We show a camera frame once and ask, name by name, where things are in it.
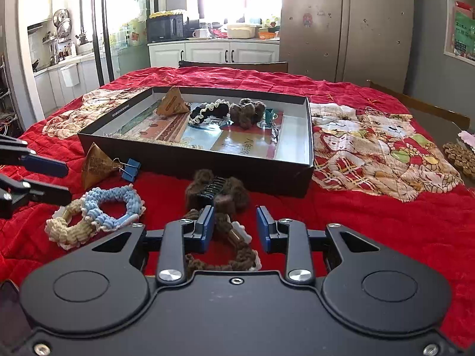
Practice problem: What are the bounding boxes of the wooden bead trivet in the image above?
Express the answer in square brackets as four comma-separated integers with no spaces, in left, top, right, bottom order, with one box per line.
[443,142,475,179]

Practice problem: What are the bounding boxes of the black scrunchie with white lace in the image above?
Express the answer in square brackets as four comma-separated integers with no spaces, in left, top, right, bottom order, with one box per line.
[187,98,231,127]

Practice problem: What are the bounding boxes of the black cardboard box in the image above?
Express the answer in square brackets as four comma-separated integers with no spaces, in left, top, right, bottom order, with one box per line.
[77,86,315,198]

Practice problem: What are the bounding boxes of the stainless steel pots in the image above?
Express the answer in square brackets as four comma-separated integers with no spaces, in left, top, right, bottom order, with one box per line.
[52,7,73,38]

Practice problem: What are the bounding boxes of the blue rope scrunchie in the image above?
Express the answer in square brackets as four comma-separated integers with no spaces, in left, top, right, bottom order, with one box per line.
[80,185,145,231]

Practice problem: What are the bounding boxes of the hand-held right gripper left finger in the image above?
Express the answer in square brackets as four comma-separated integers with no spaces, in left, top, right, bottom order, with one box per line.
[91,205,216,285]

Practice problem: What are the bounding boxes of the dark wooden chair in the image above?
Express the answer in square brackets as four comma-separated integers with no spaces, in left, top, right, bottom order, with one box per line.
[178,60,289,73]

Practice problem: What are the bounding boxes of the white cabinet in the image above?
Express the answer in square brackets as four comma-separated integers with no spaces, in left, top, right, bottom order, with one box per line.
[148,41,281,69]

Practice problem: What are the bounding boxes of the black microwave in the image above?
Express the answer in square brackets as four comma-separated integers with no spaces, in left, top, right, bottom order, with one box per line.
[146,14,185,44]

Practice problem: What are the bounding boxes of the red printed blanket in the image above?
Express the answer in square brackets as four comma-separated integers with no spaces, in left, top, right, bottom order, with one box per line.
[0,66,475,353]

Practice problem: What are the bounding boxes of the brown fuzzy hair claw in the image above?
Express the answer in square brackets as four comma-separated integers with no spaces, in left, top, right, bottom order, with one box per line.
[229,98,267,130]
[185,169,251,214]

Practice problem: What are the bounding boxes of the green paper bag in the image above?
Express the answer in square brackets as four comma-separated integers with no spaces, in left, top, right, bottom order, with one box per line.
[453,2,475,58]

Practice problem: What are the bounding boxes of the teal binder clip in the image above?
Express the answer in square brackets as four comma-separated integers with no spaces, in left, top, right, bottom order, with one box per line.
[263,107,283,142]

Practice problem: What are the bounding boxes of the white hanging bin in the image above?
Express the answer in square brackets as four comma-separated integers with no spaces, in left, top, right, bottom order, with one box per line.
[60,63,81,88]

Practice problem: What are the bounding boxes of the black door frame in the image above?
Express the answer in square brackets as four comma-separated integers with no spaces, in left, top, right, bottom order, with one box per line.
[92,0,116,84]

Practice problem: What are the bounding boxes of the white plastic container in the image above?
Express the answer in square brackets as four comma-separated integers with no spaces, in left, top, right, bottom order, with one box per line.
[226,24,257,40]

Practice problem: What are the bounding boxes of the blue binder clip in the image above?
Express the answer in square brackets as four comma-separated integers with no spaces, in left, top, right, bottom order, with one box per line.
[111,158,140,183]

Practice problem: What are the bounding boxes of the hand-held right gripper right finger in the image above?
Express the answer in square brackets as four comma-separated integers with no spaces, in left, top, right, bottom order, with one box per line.
[256,205,383,285]

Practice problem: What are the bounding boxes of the brown pyramid packet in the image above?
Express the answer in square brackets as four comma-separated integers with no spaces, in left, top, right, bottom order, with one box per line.
[81,142,119,190]
[155,86,191,117]

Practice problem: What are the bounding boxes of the brown rope scrunchie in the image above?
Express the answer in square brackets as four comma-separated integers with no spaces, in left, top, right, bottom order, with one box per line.
[182,209,262,272]

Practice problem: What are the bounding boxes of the grey refrigerator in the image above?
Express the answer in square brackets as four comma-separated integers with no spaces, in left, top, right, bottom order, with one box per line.
[279,0,415,93]

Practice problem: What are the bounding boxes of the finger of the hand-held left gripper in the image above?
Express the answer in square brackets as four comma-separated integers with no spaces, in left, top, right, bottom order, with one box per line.
[0,173,73,220]
[0,135,69,179]

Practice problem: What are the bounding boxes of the beige rope scrunchie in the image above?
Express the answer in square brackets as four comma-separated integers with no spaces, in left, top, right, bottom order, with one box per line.
[45,198,101,250]

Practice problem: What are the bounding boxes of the white kitchen counter cabinets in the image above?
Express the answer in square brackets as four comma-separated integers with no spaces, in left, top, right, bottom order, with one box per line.
[33,50,123,120]

